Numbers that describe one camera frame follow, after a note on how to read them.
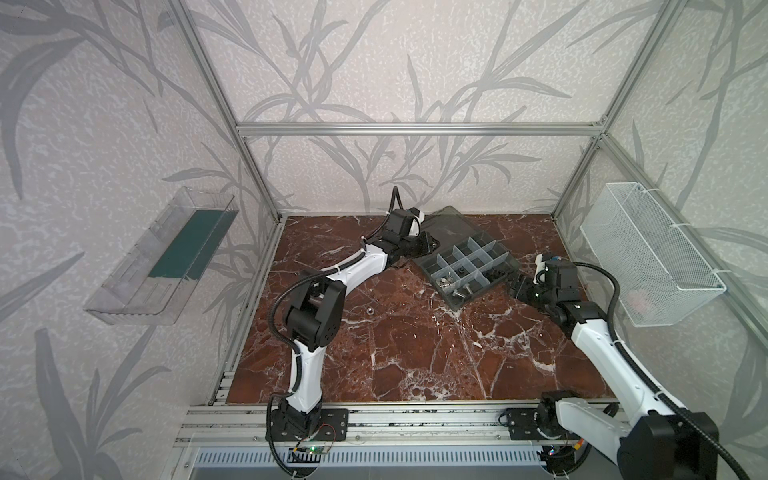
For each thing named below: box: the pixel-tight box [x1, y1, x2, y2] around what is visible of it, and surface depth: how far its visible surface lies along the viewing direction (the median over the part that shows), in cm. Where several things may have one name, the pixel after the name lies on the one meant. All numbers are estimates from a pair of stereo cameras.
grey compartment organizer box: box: [412, 206, 521, 311], surface depth 104 cm
